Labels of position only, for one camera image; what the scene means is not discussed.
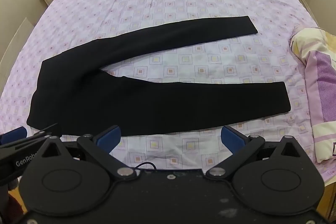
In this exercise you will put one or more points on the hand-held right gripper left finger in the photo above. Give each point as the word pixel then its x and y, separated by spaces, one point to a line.
pixel 109 136

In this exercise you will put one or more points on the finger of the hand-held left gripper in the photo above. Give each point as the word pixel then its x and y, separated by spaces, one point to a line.
pixel 13 134
pixel 39 133

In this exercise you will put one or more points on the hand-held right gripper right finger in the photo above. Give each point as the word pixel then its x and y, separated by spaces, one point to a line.
pixel 227 136

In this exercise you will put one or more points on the black pants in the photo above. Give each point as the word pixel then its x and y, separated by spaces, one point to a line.
pixel 157 108

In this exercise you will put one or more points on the purple and cream pillow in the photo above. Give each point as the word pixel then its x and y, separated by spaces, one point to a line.
pixel 323 82

